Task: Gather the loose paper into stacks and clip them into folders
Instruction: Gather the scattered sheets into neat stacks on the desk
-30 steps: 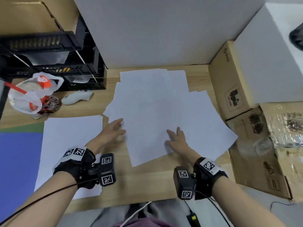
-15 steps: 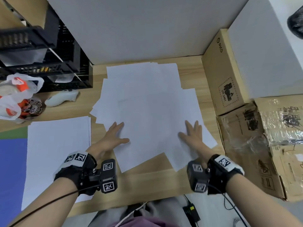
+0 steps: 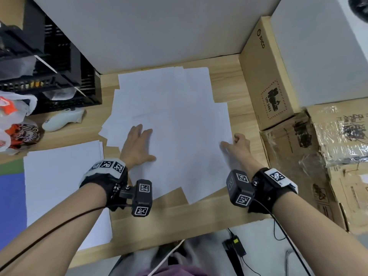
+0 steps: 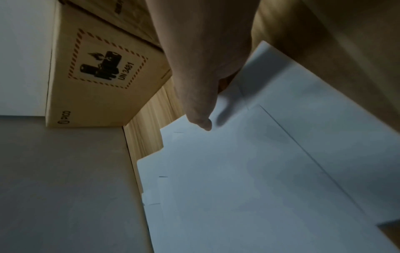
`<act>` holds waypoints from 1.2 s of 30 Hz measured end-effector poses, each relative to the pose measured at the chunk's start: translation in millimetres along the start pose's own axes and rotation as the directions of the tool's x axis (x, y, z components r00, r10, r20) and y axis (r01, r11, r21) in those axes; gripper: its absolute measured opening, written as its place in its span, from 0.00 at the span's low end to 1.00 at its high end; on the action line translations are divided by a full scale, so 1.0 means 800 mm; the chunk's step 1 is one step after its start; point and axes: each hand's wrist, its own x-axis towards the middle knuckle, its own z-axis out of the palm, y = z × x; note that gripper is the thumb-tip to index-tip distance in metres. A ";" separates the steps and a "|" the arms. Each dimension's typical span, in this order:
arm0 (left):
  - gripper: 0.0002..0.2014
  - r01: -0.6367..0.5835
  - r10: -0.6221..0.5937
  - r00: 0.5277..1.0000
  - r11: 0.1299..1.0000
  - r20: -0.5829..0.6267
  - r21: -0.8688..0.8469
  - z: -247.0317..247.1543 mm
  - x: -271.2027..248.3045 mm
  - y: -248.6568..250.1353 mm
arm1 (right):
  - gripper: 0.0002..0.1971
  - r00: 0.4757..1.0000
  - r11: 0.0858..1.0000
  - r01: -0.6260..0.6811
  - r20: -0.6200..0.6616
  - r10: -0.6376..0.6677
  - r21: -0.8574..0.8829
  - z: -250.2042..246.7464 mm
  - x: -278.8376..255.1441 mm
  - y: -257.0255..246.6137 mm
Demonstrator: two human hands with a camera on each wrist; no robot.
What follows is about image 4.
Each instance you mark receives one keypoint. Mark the flat printed cardboard box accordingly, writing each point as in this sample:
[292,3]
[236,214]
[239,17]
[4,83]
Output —
[312,37]

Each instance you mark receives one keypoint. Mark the person's right hand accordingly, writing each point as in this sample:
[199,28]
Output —
[203,49]

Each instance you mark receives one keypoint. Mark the pile of white papers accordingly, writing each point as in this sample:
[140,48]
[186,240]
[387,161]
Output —
[250,173]

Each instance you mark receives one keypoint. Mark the white box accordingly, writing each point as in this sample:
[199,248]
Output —
[22,61]

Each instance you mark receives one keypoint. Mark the brown labelled cardboard box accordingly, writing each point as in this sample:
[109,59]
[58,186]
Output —
[93,103]

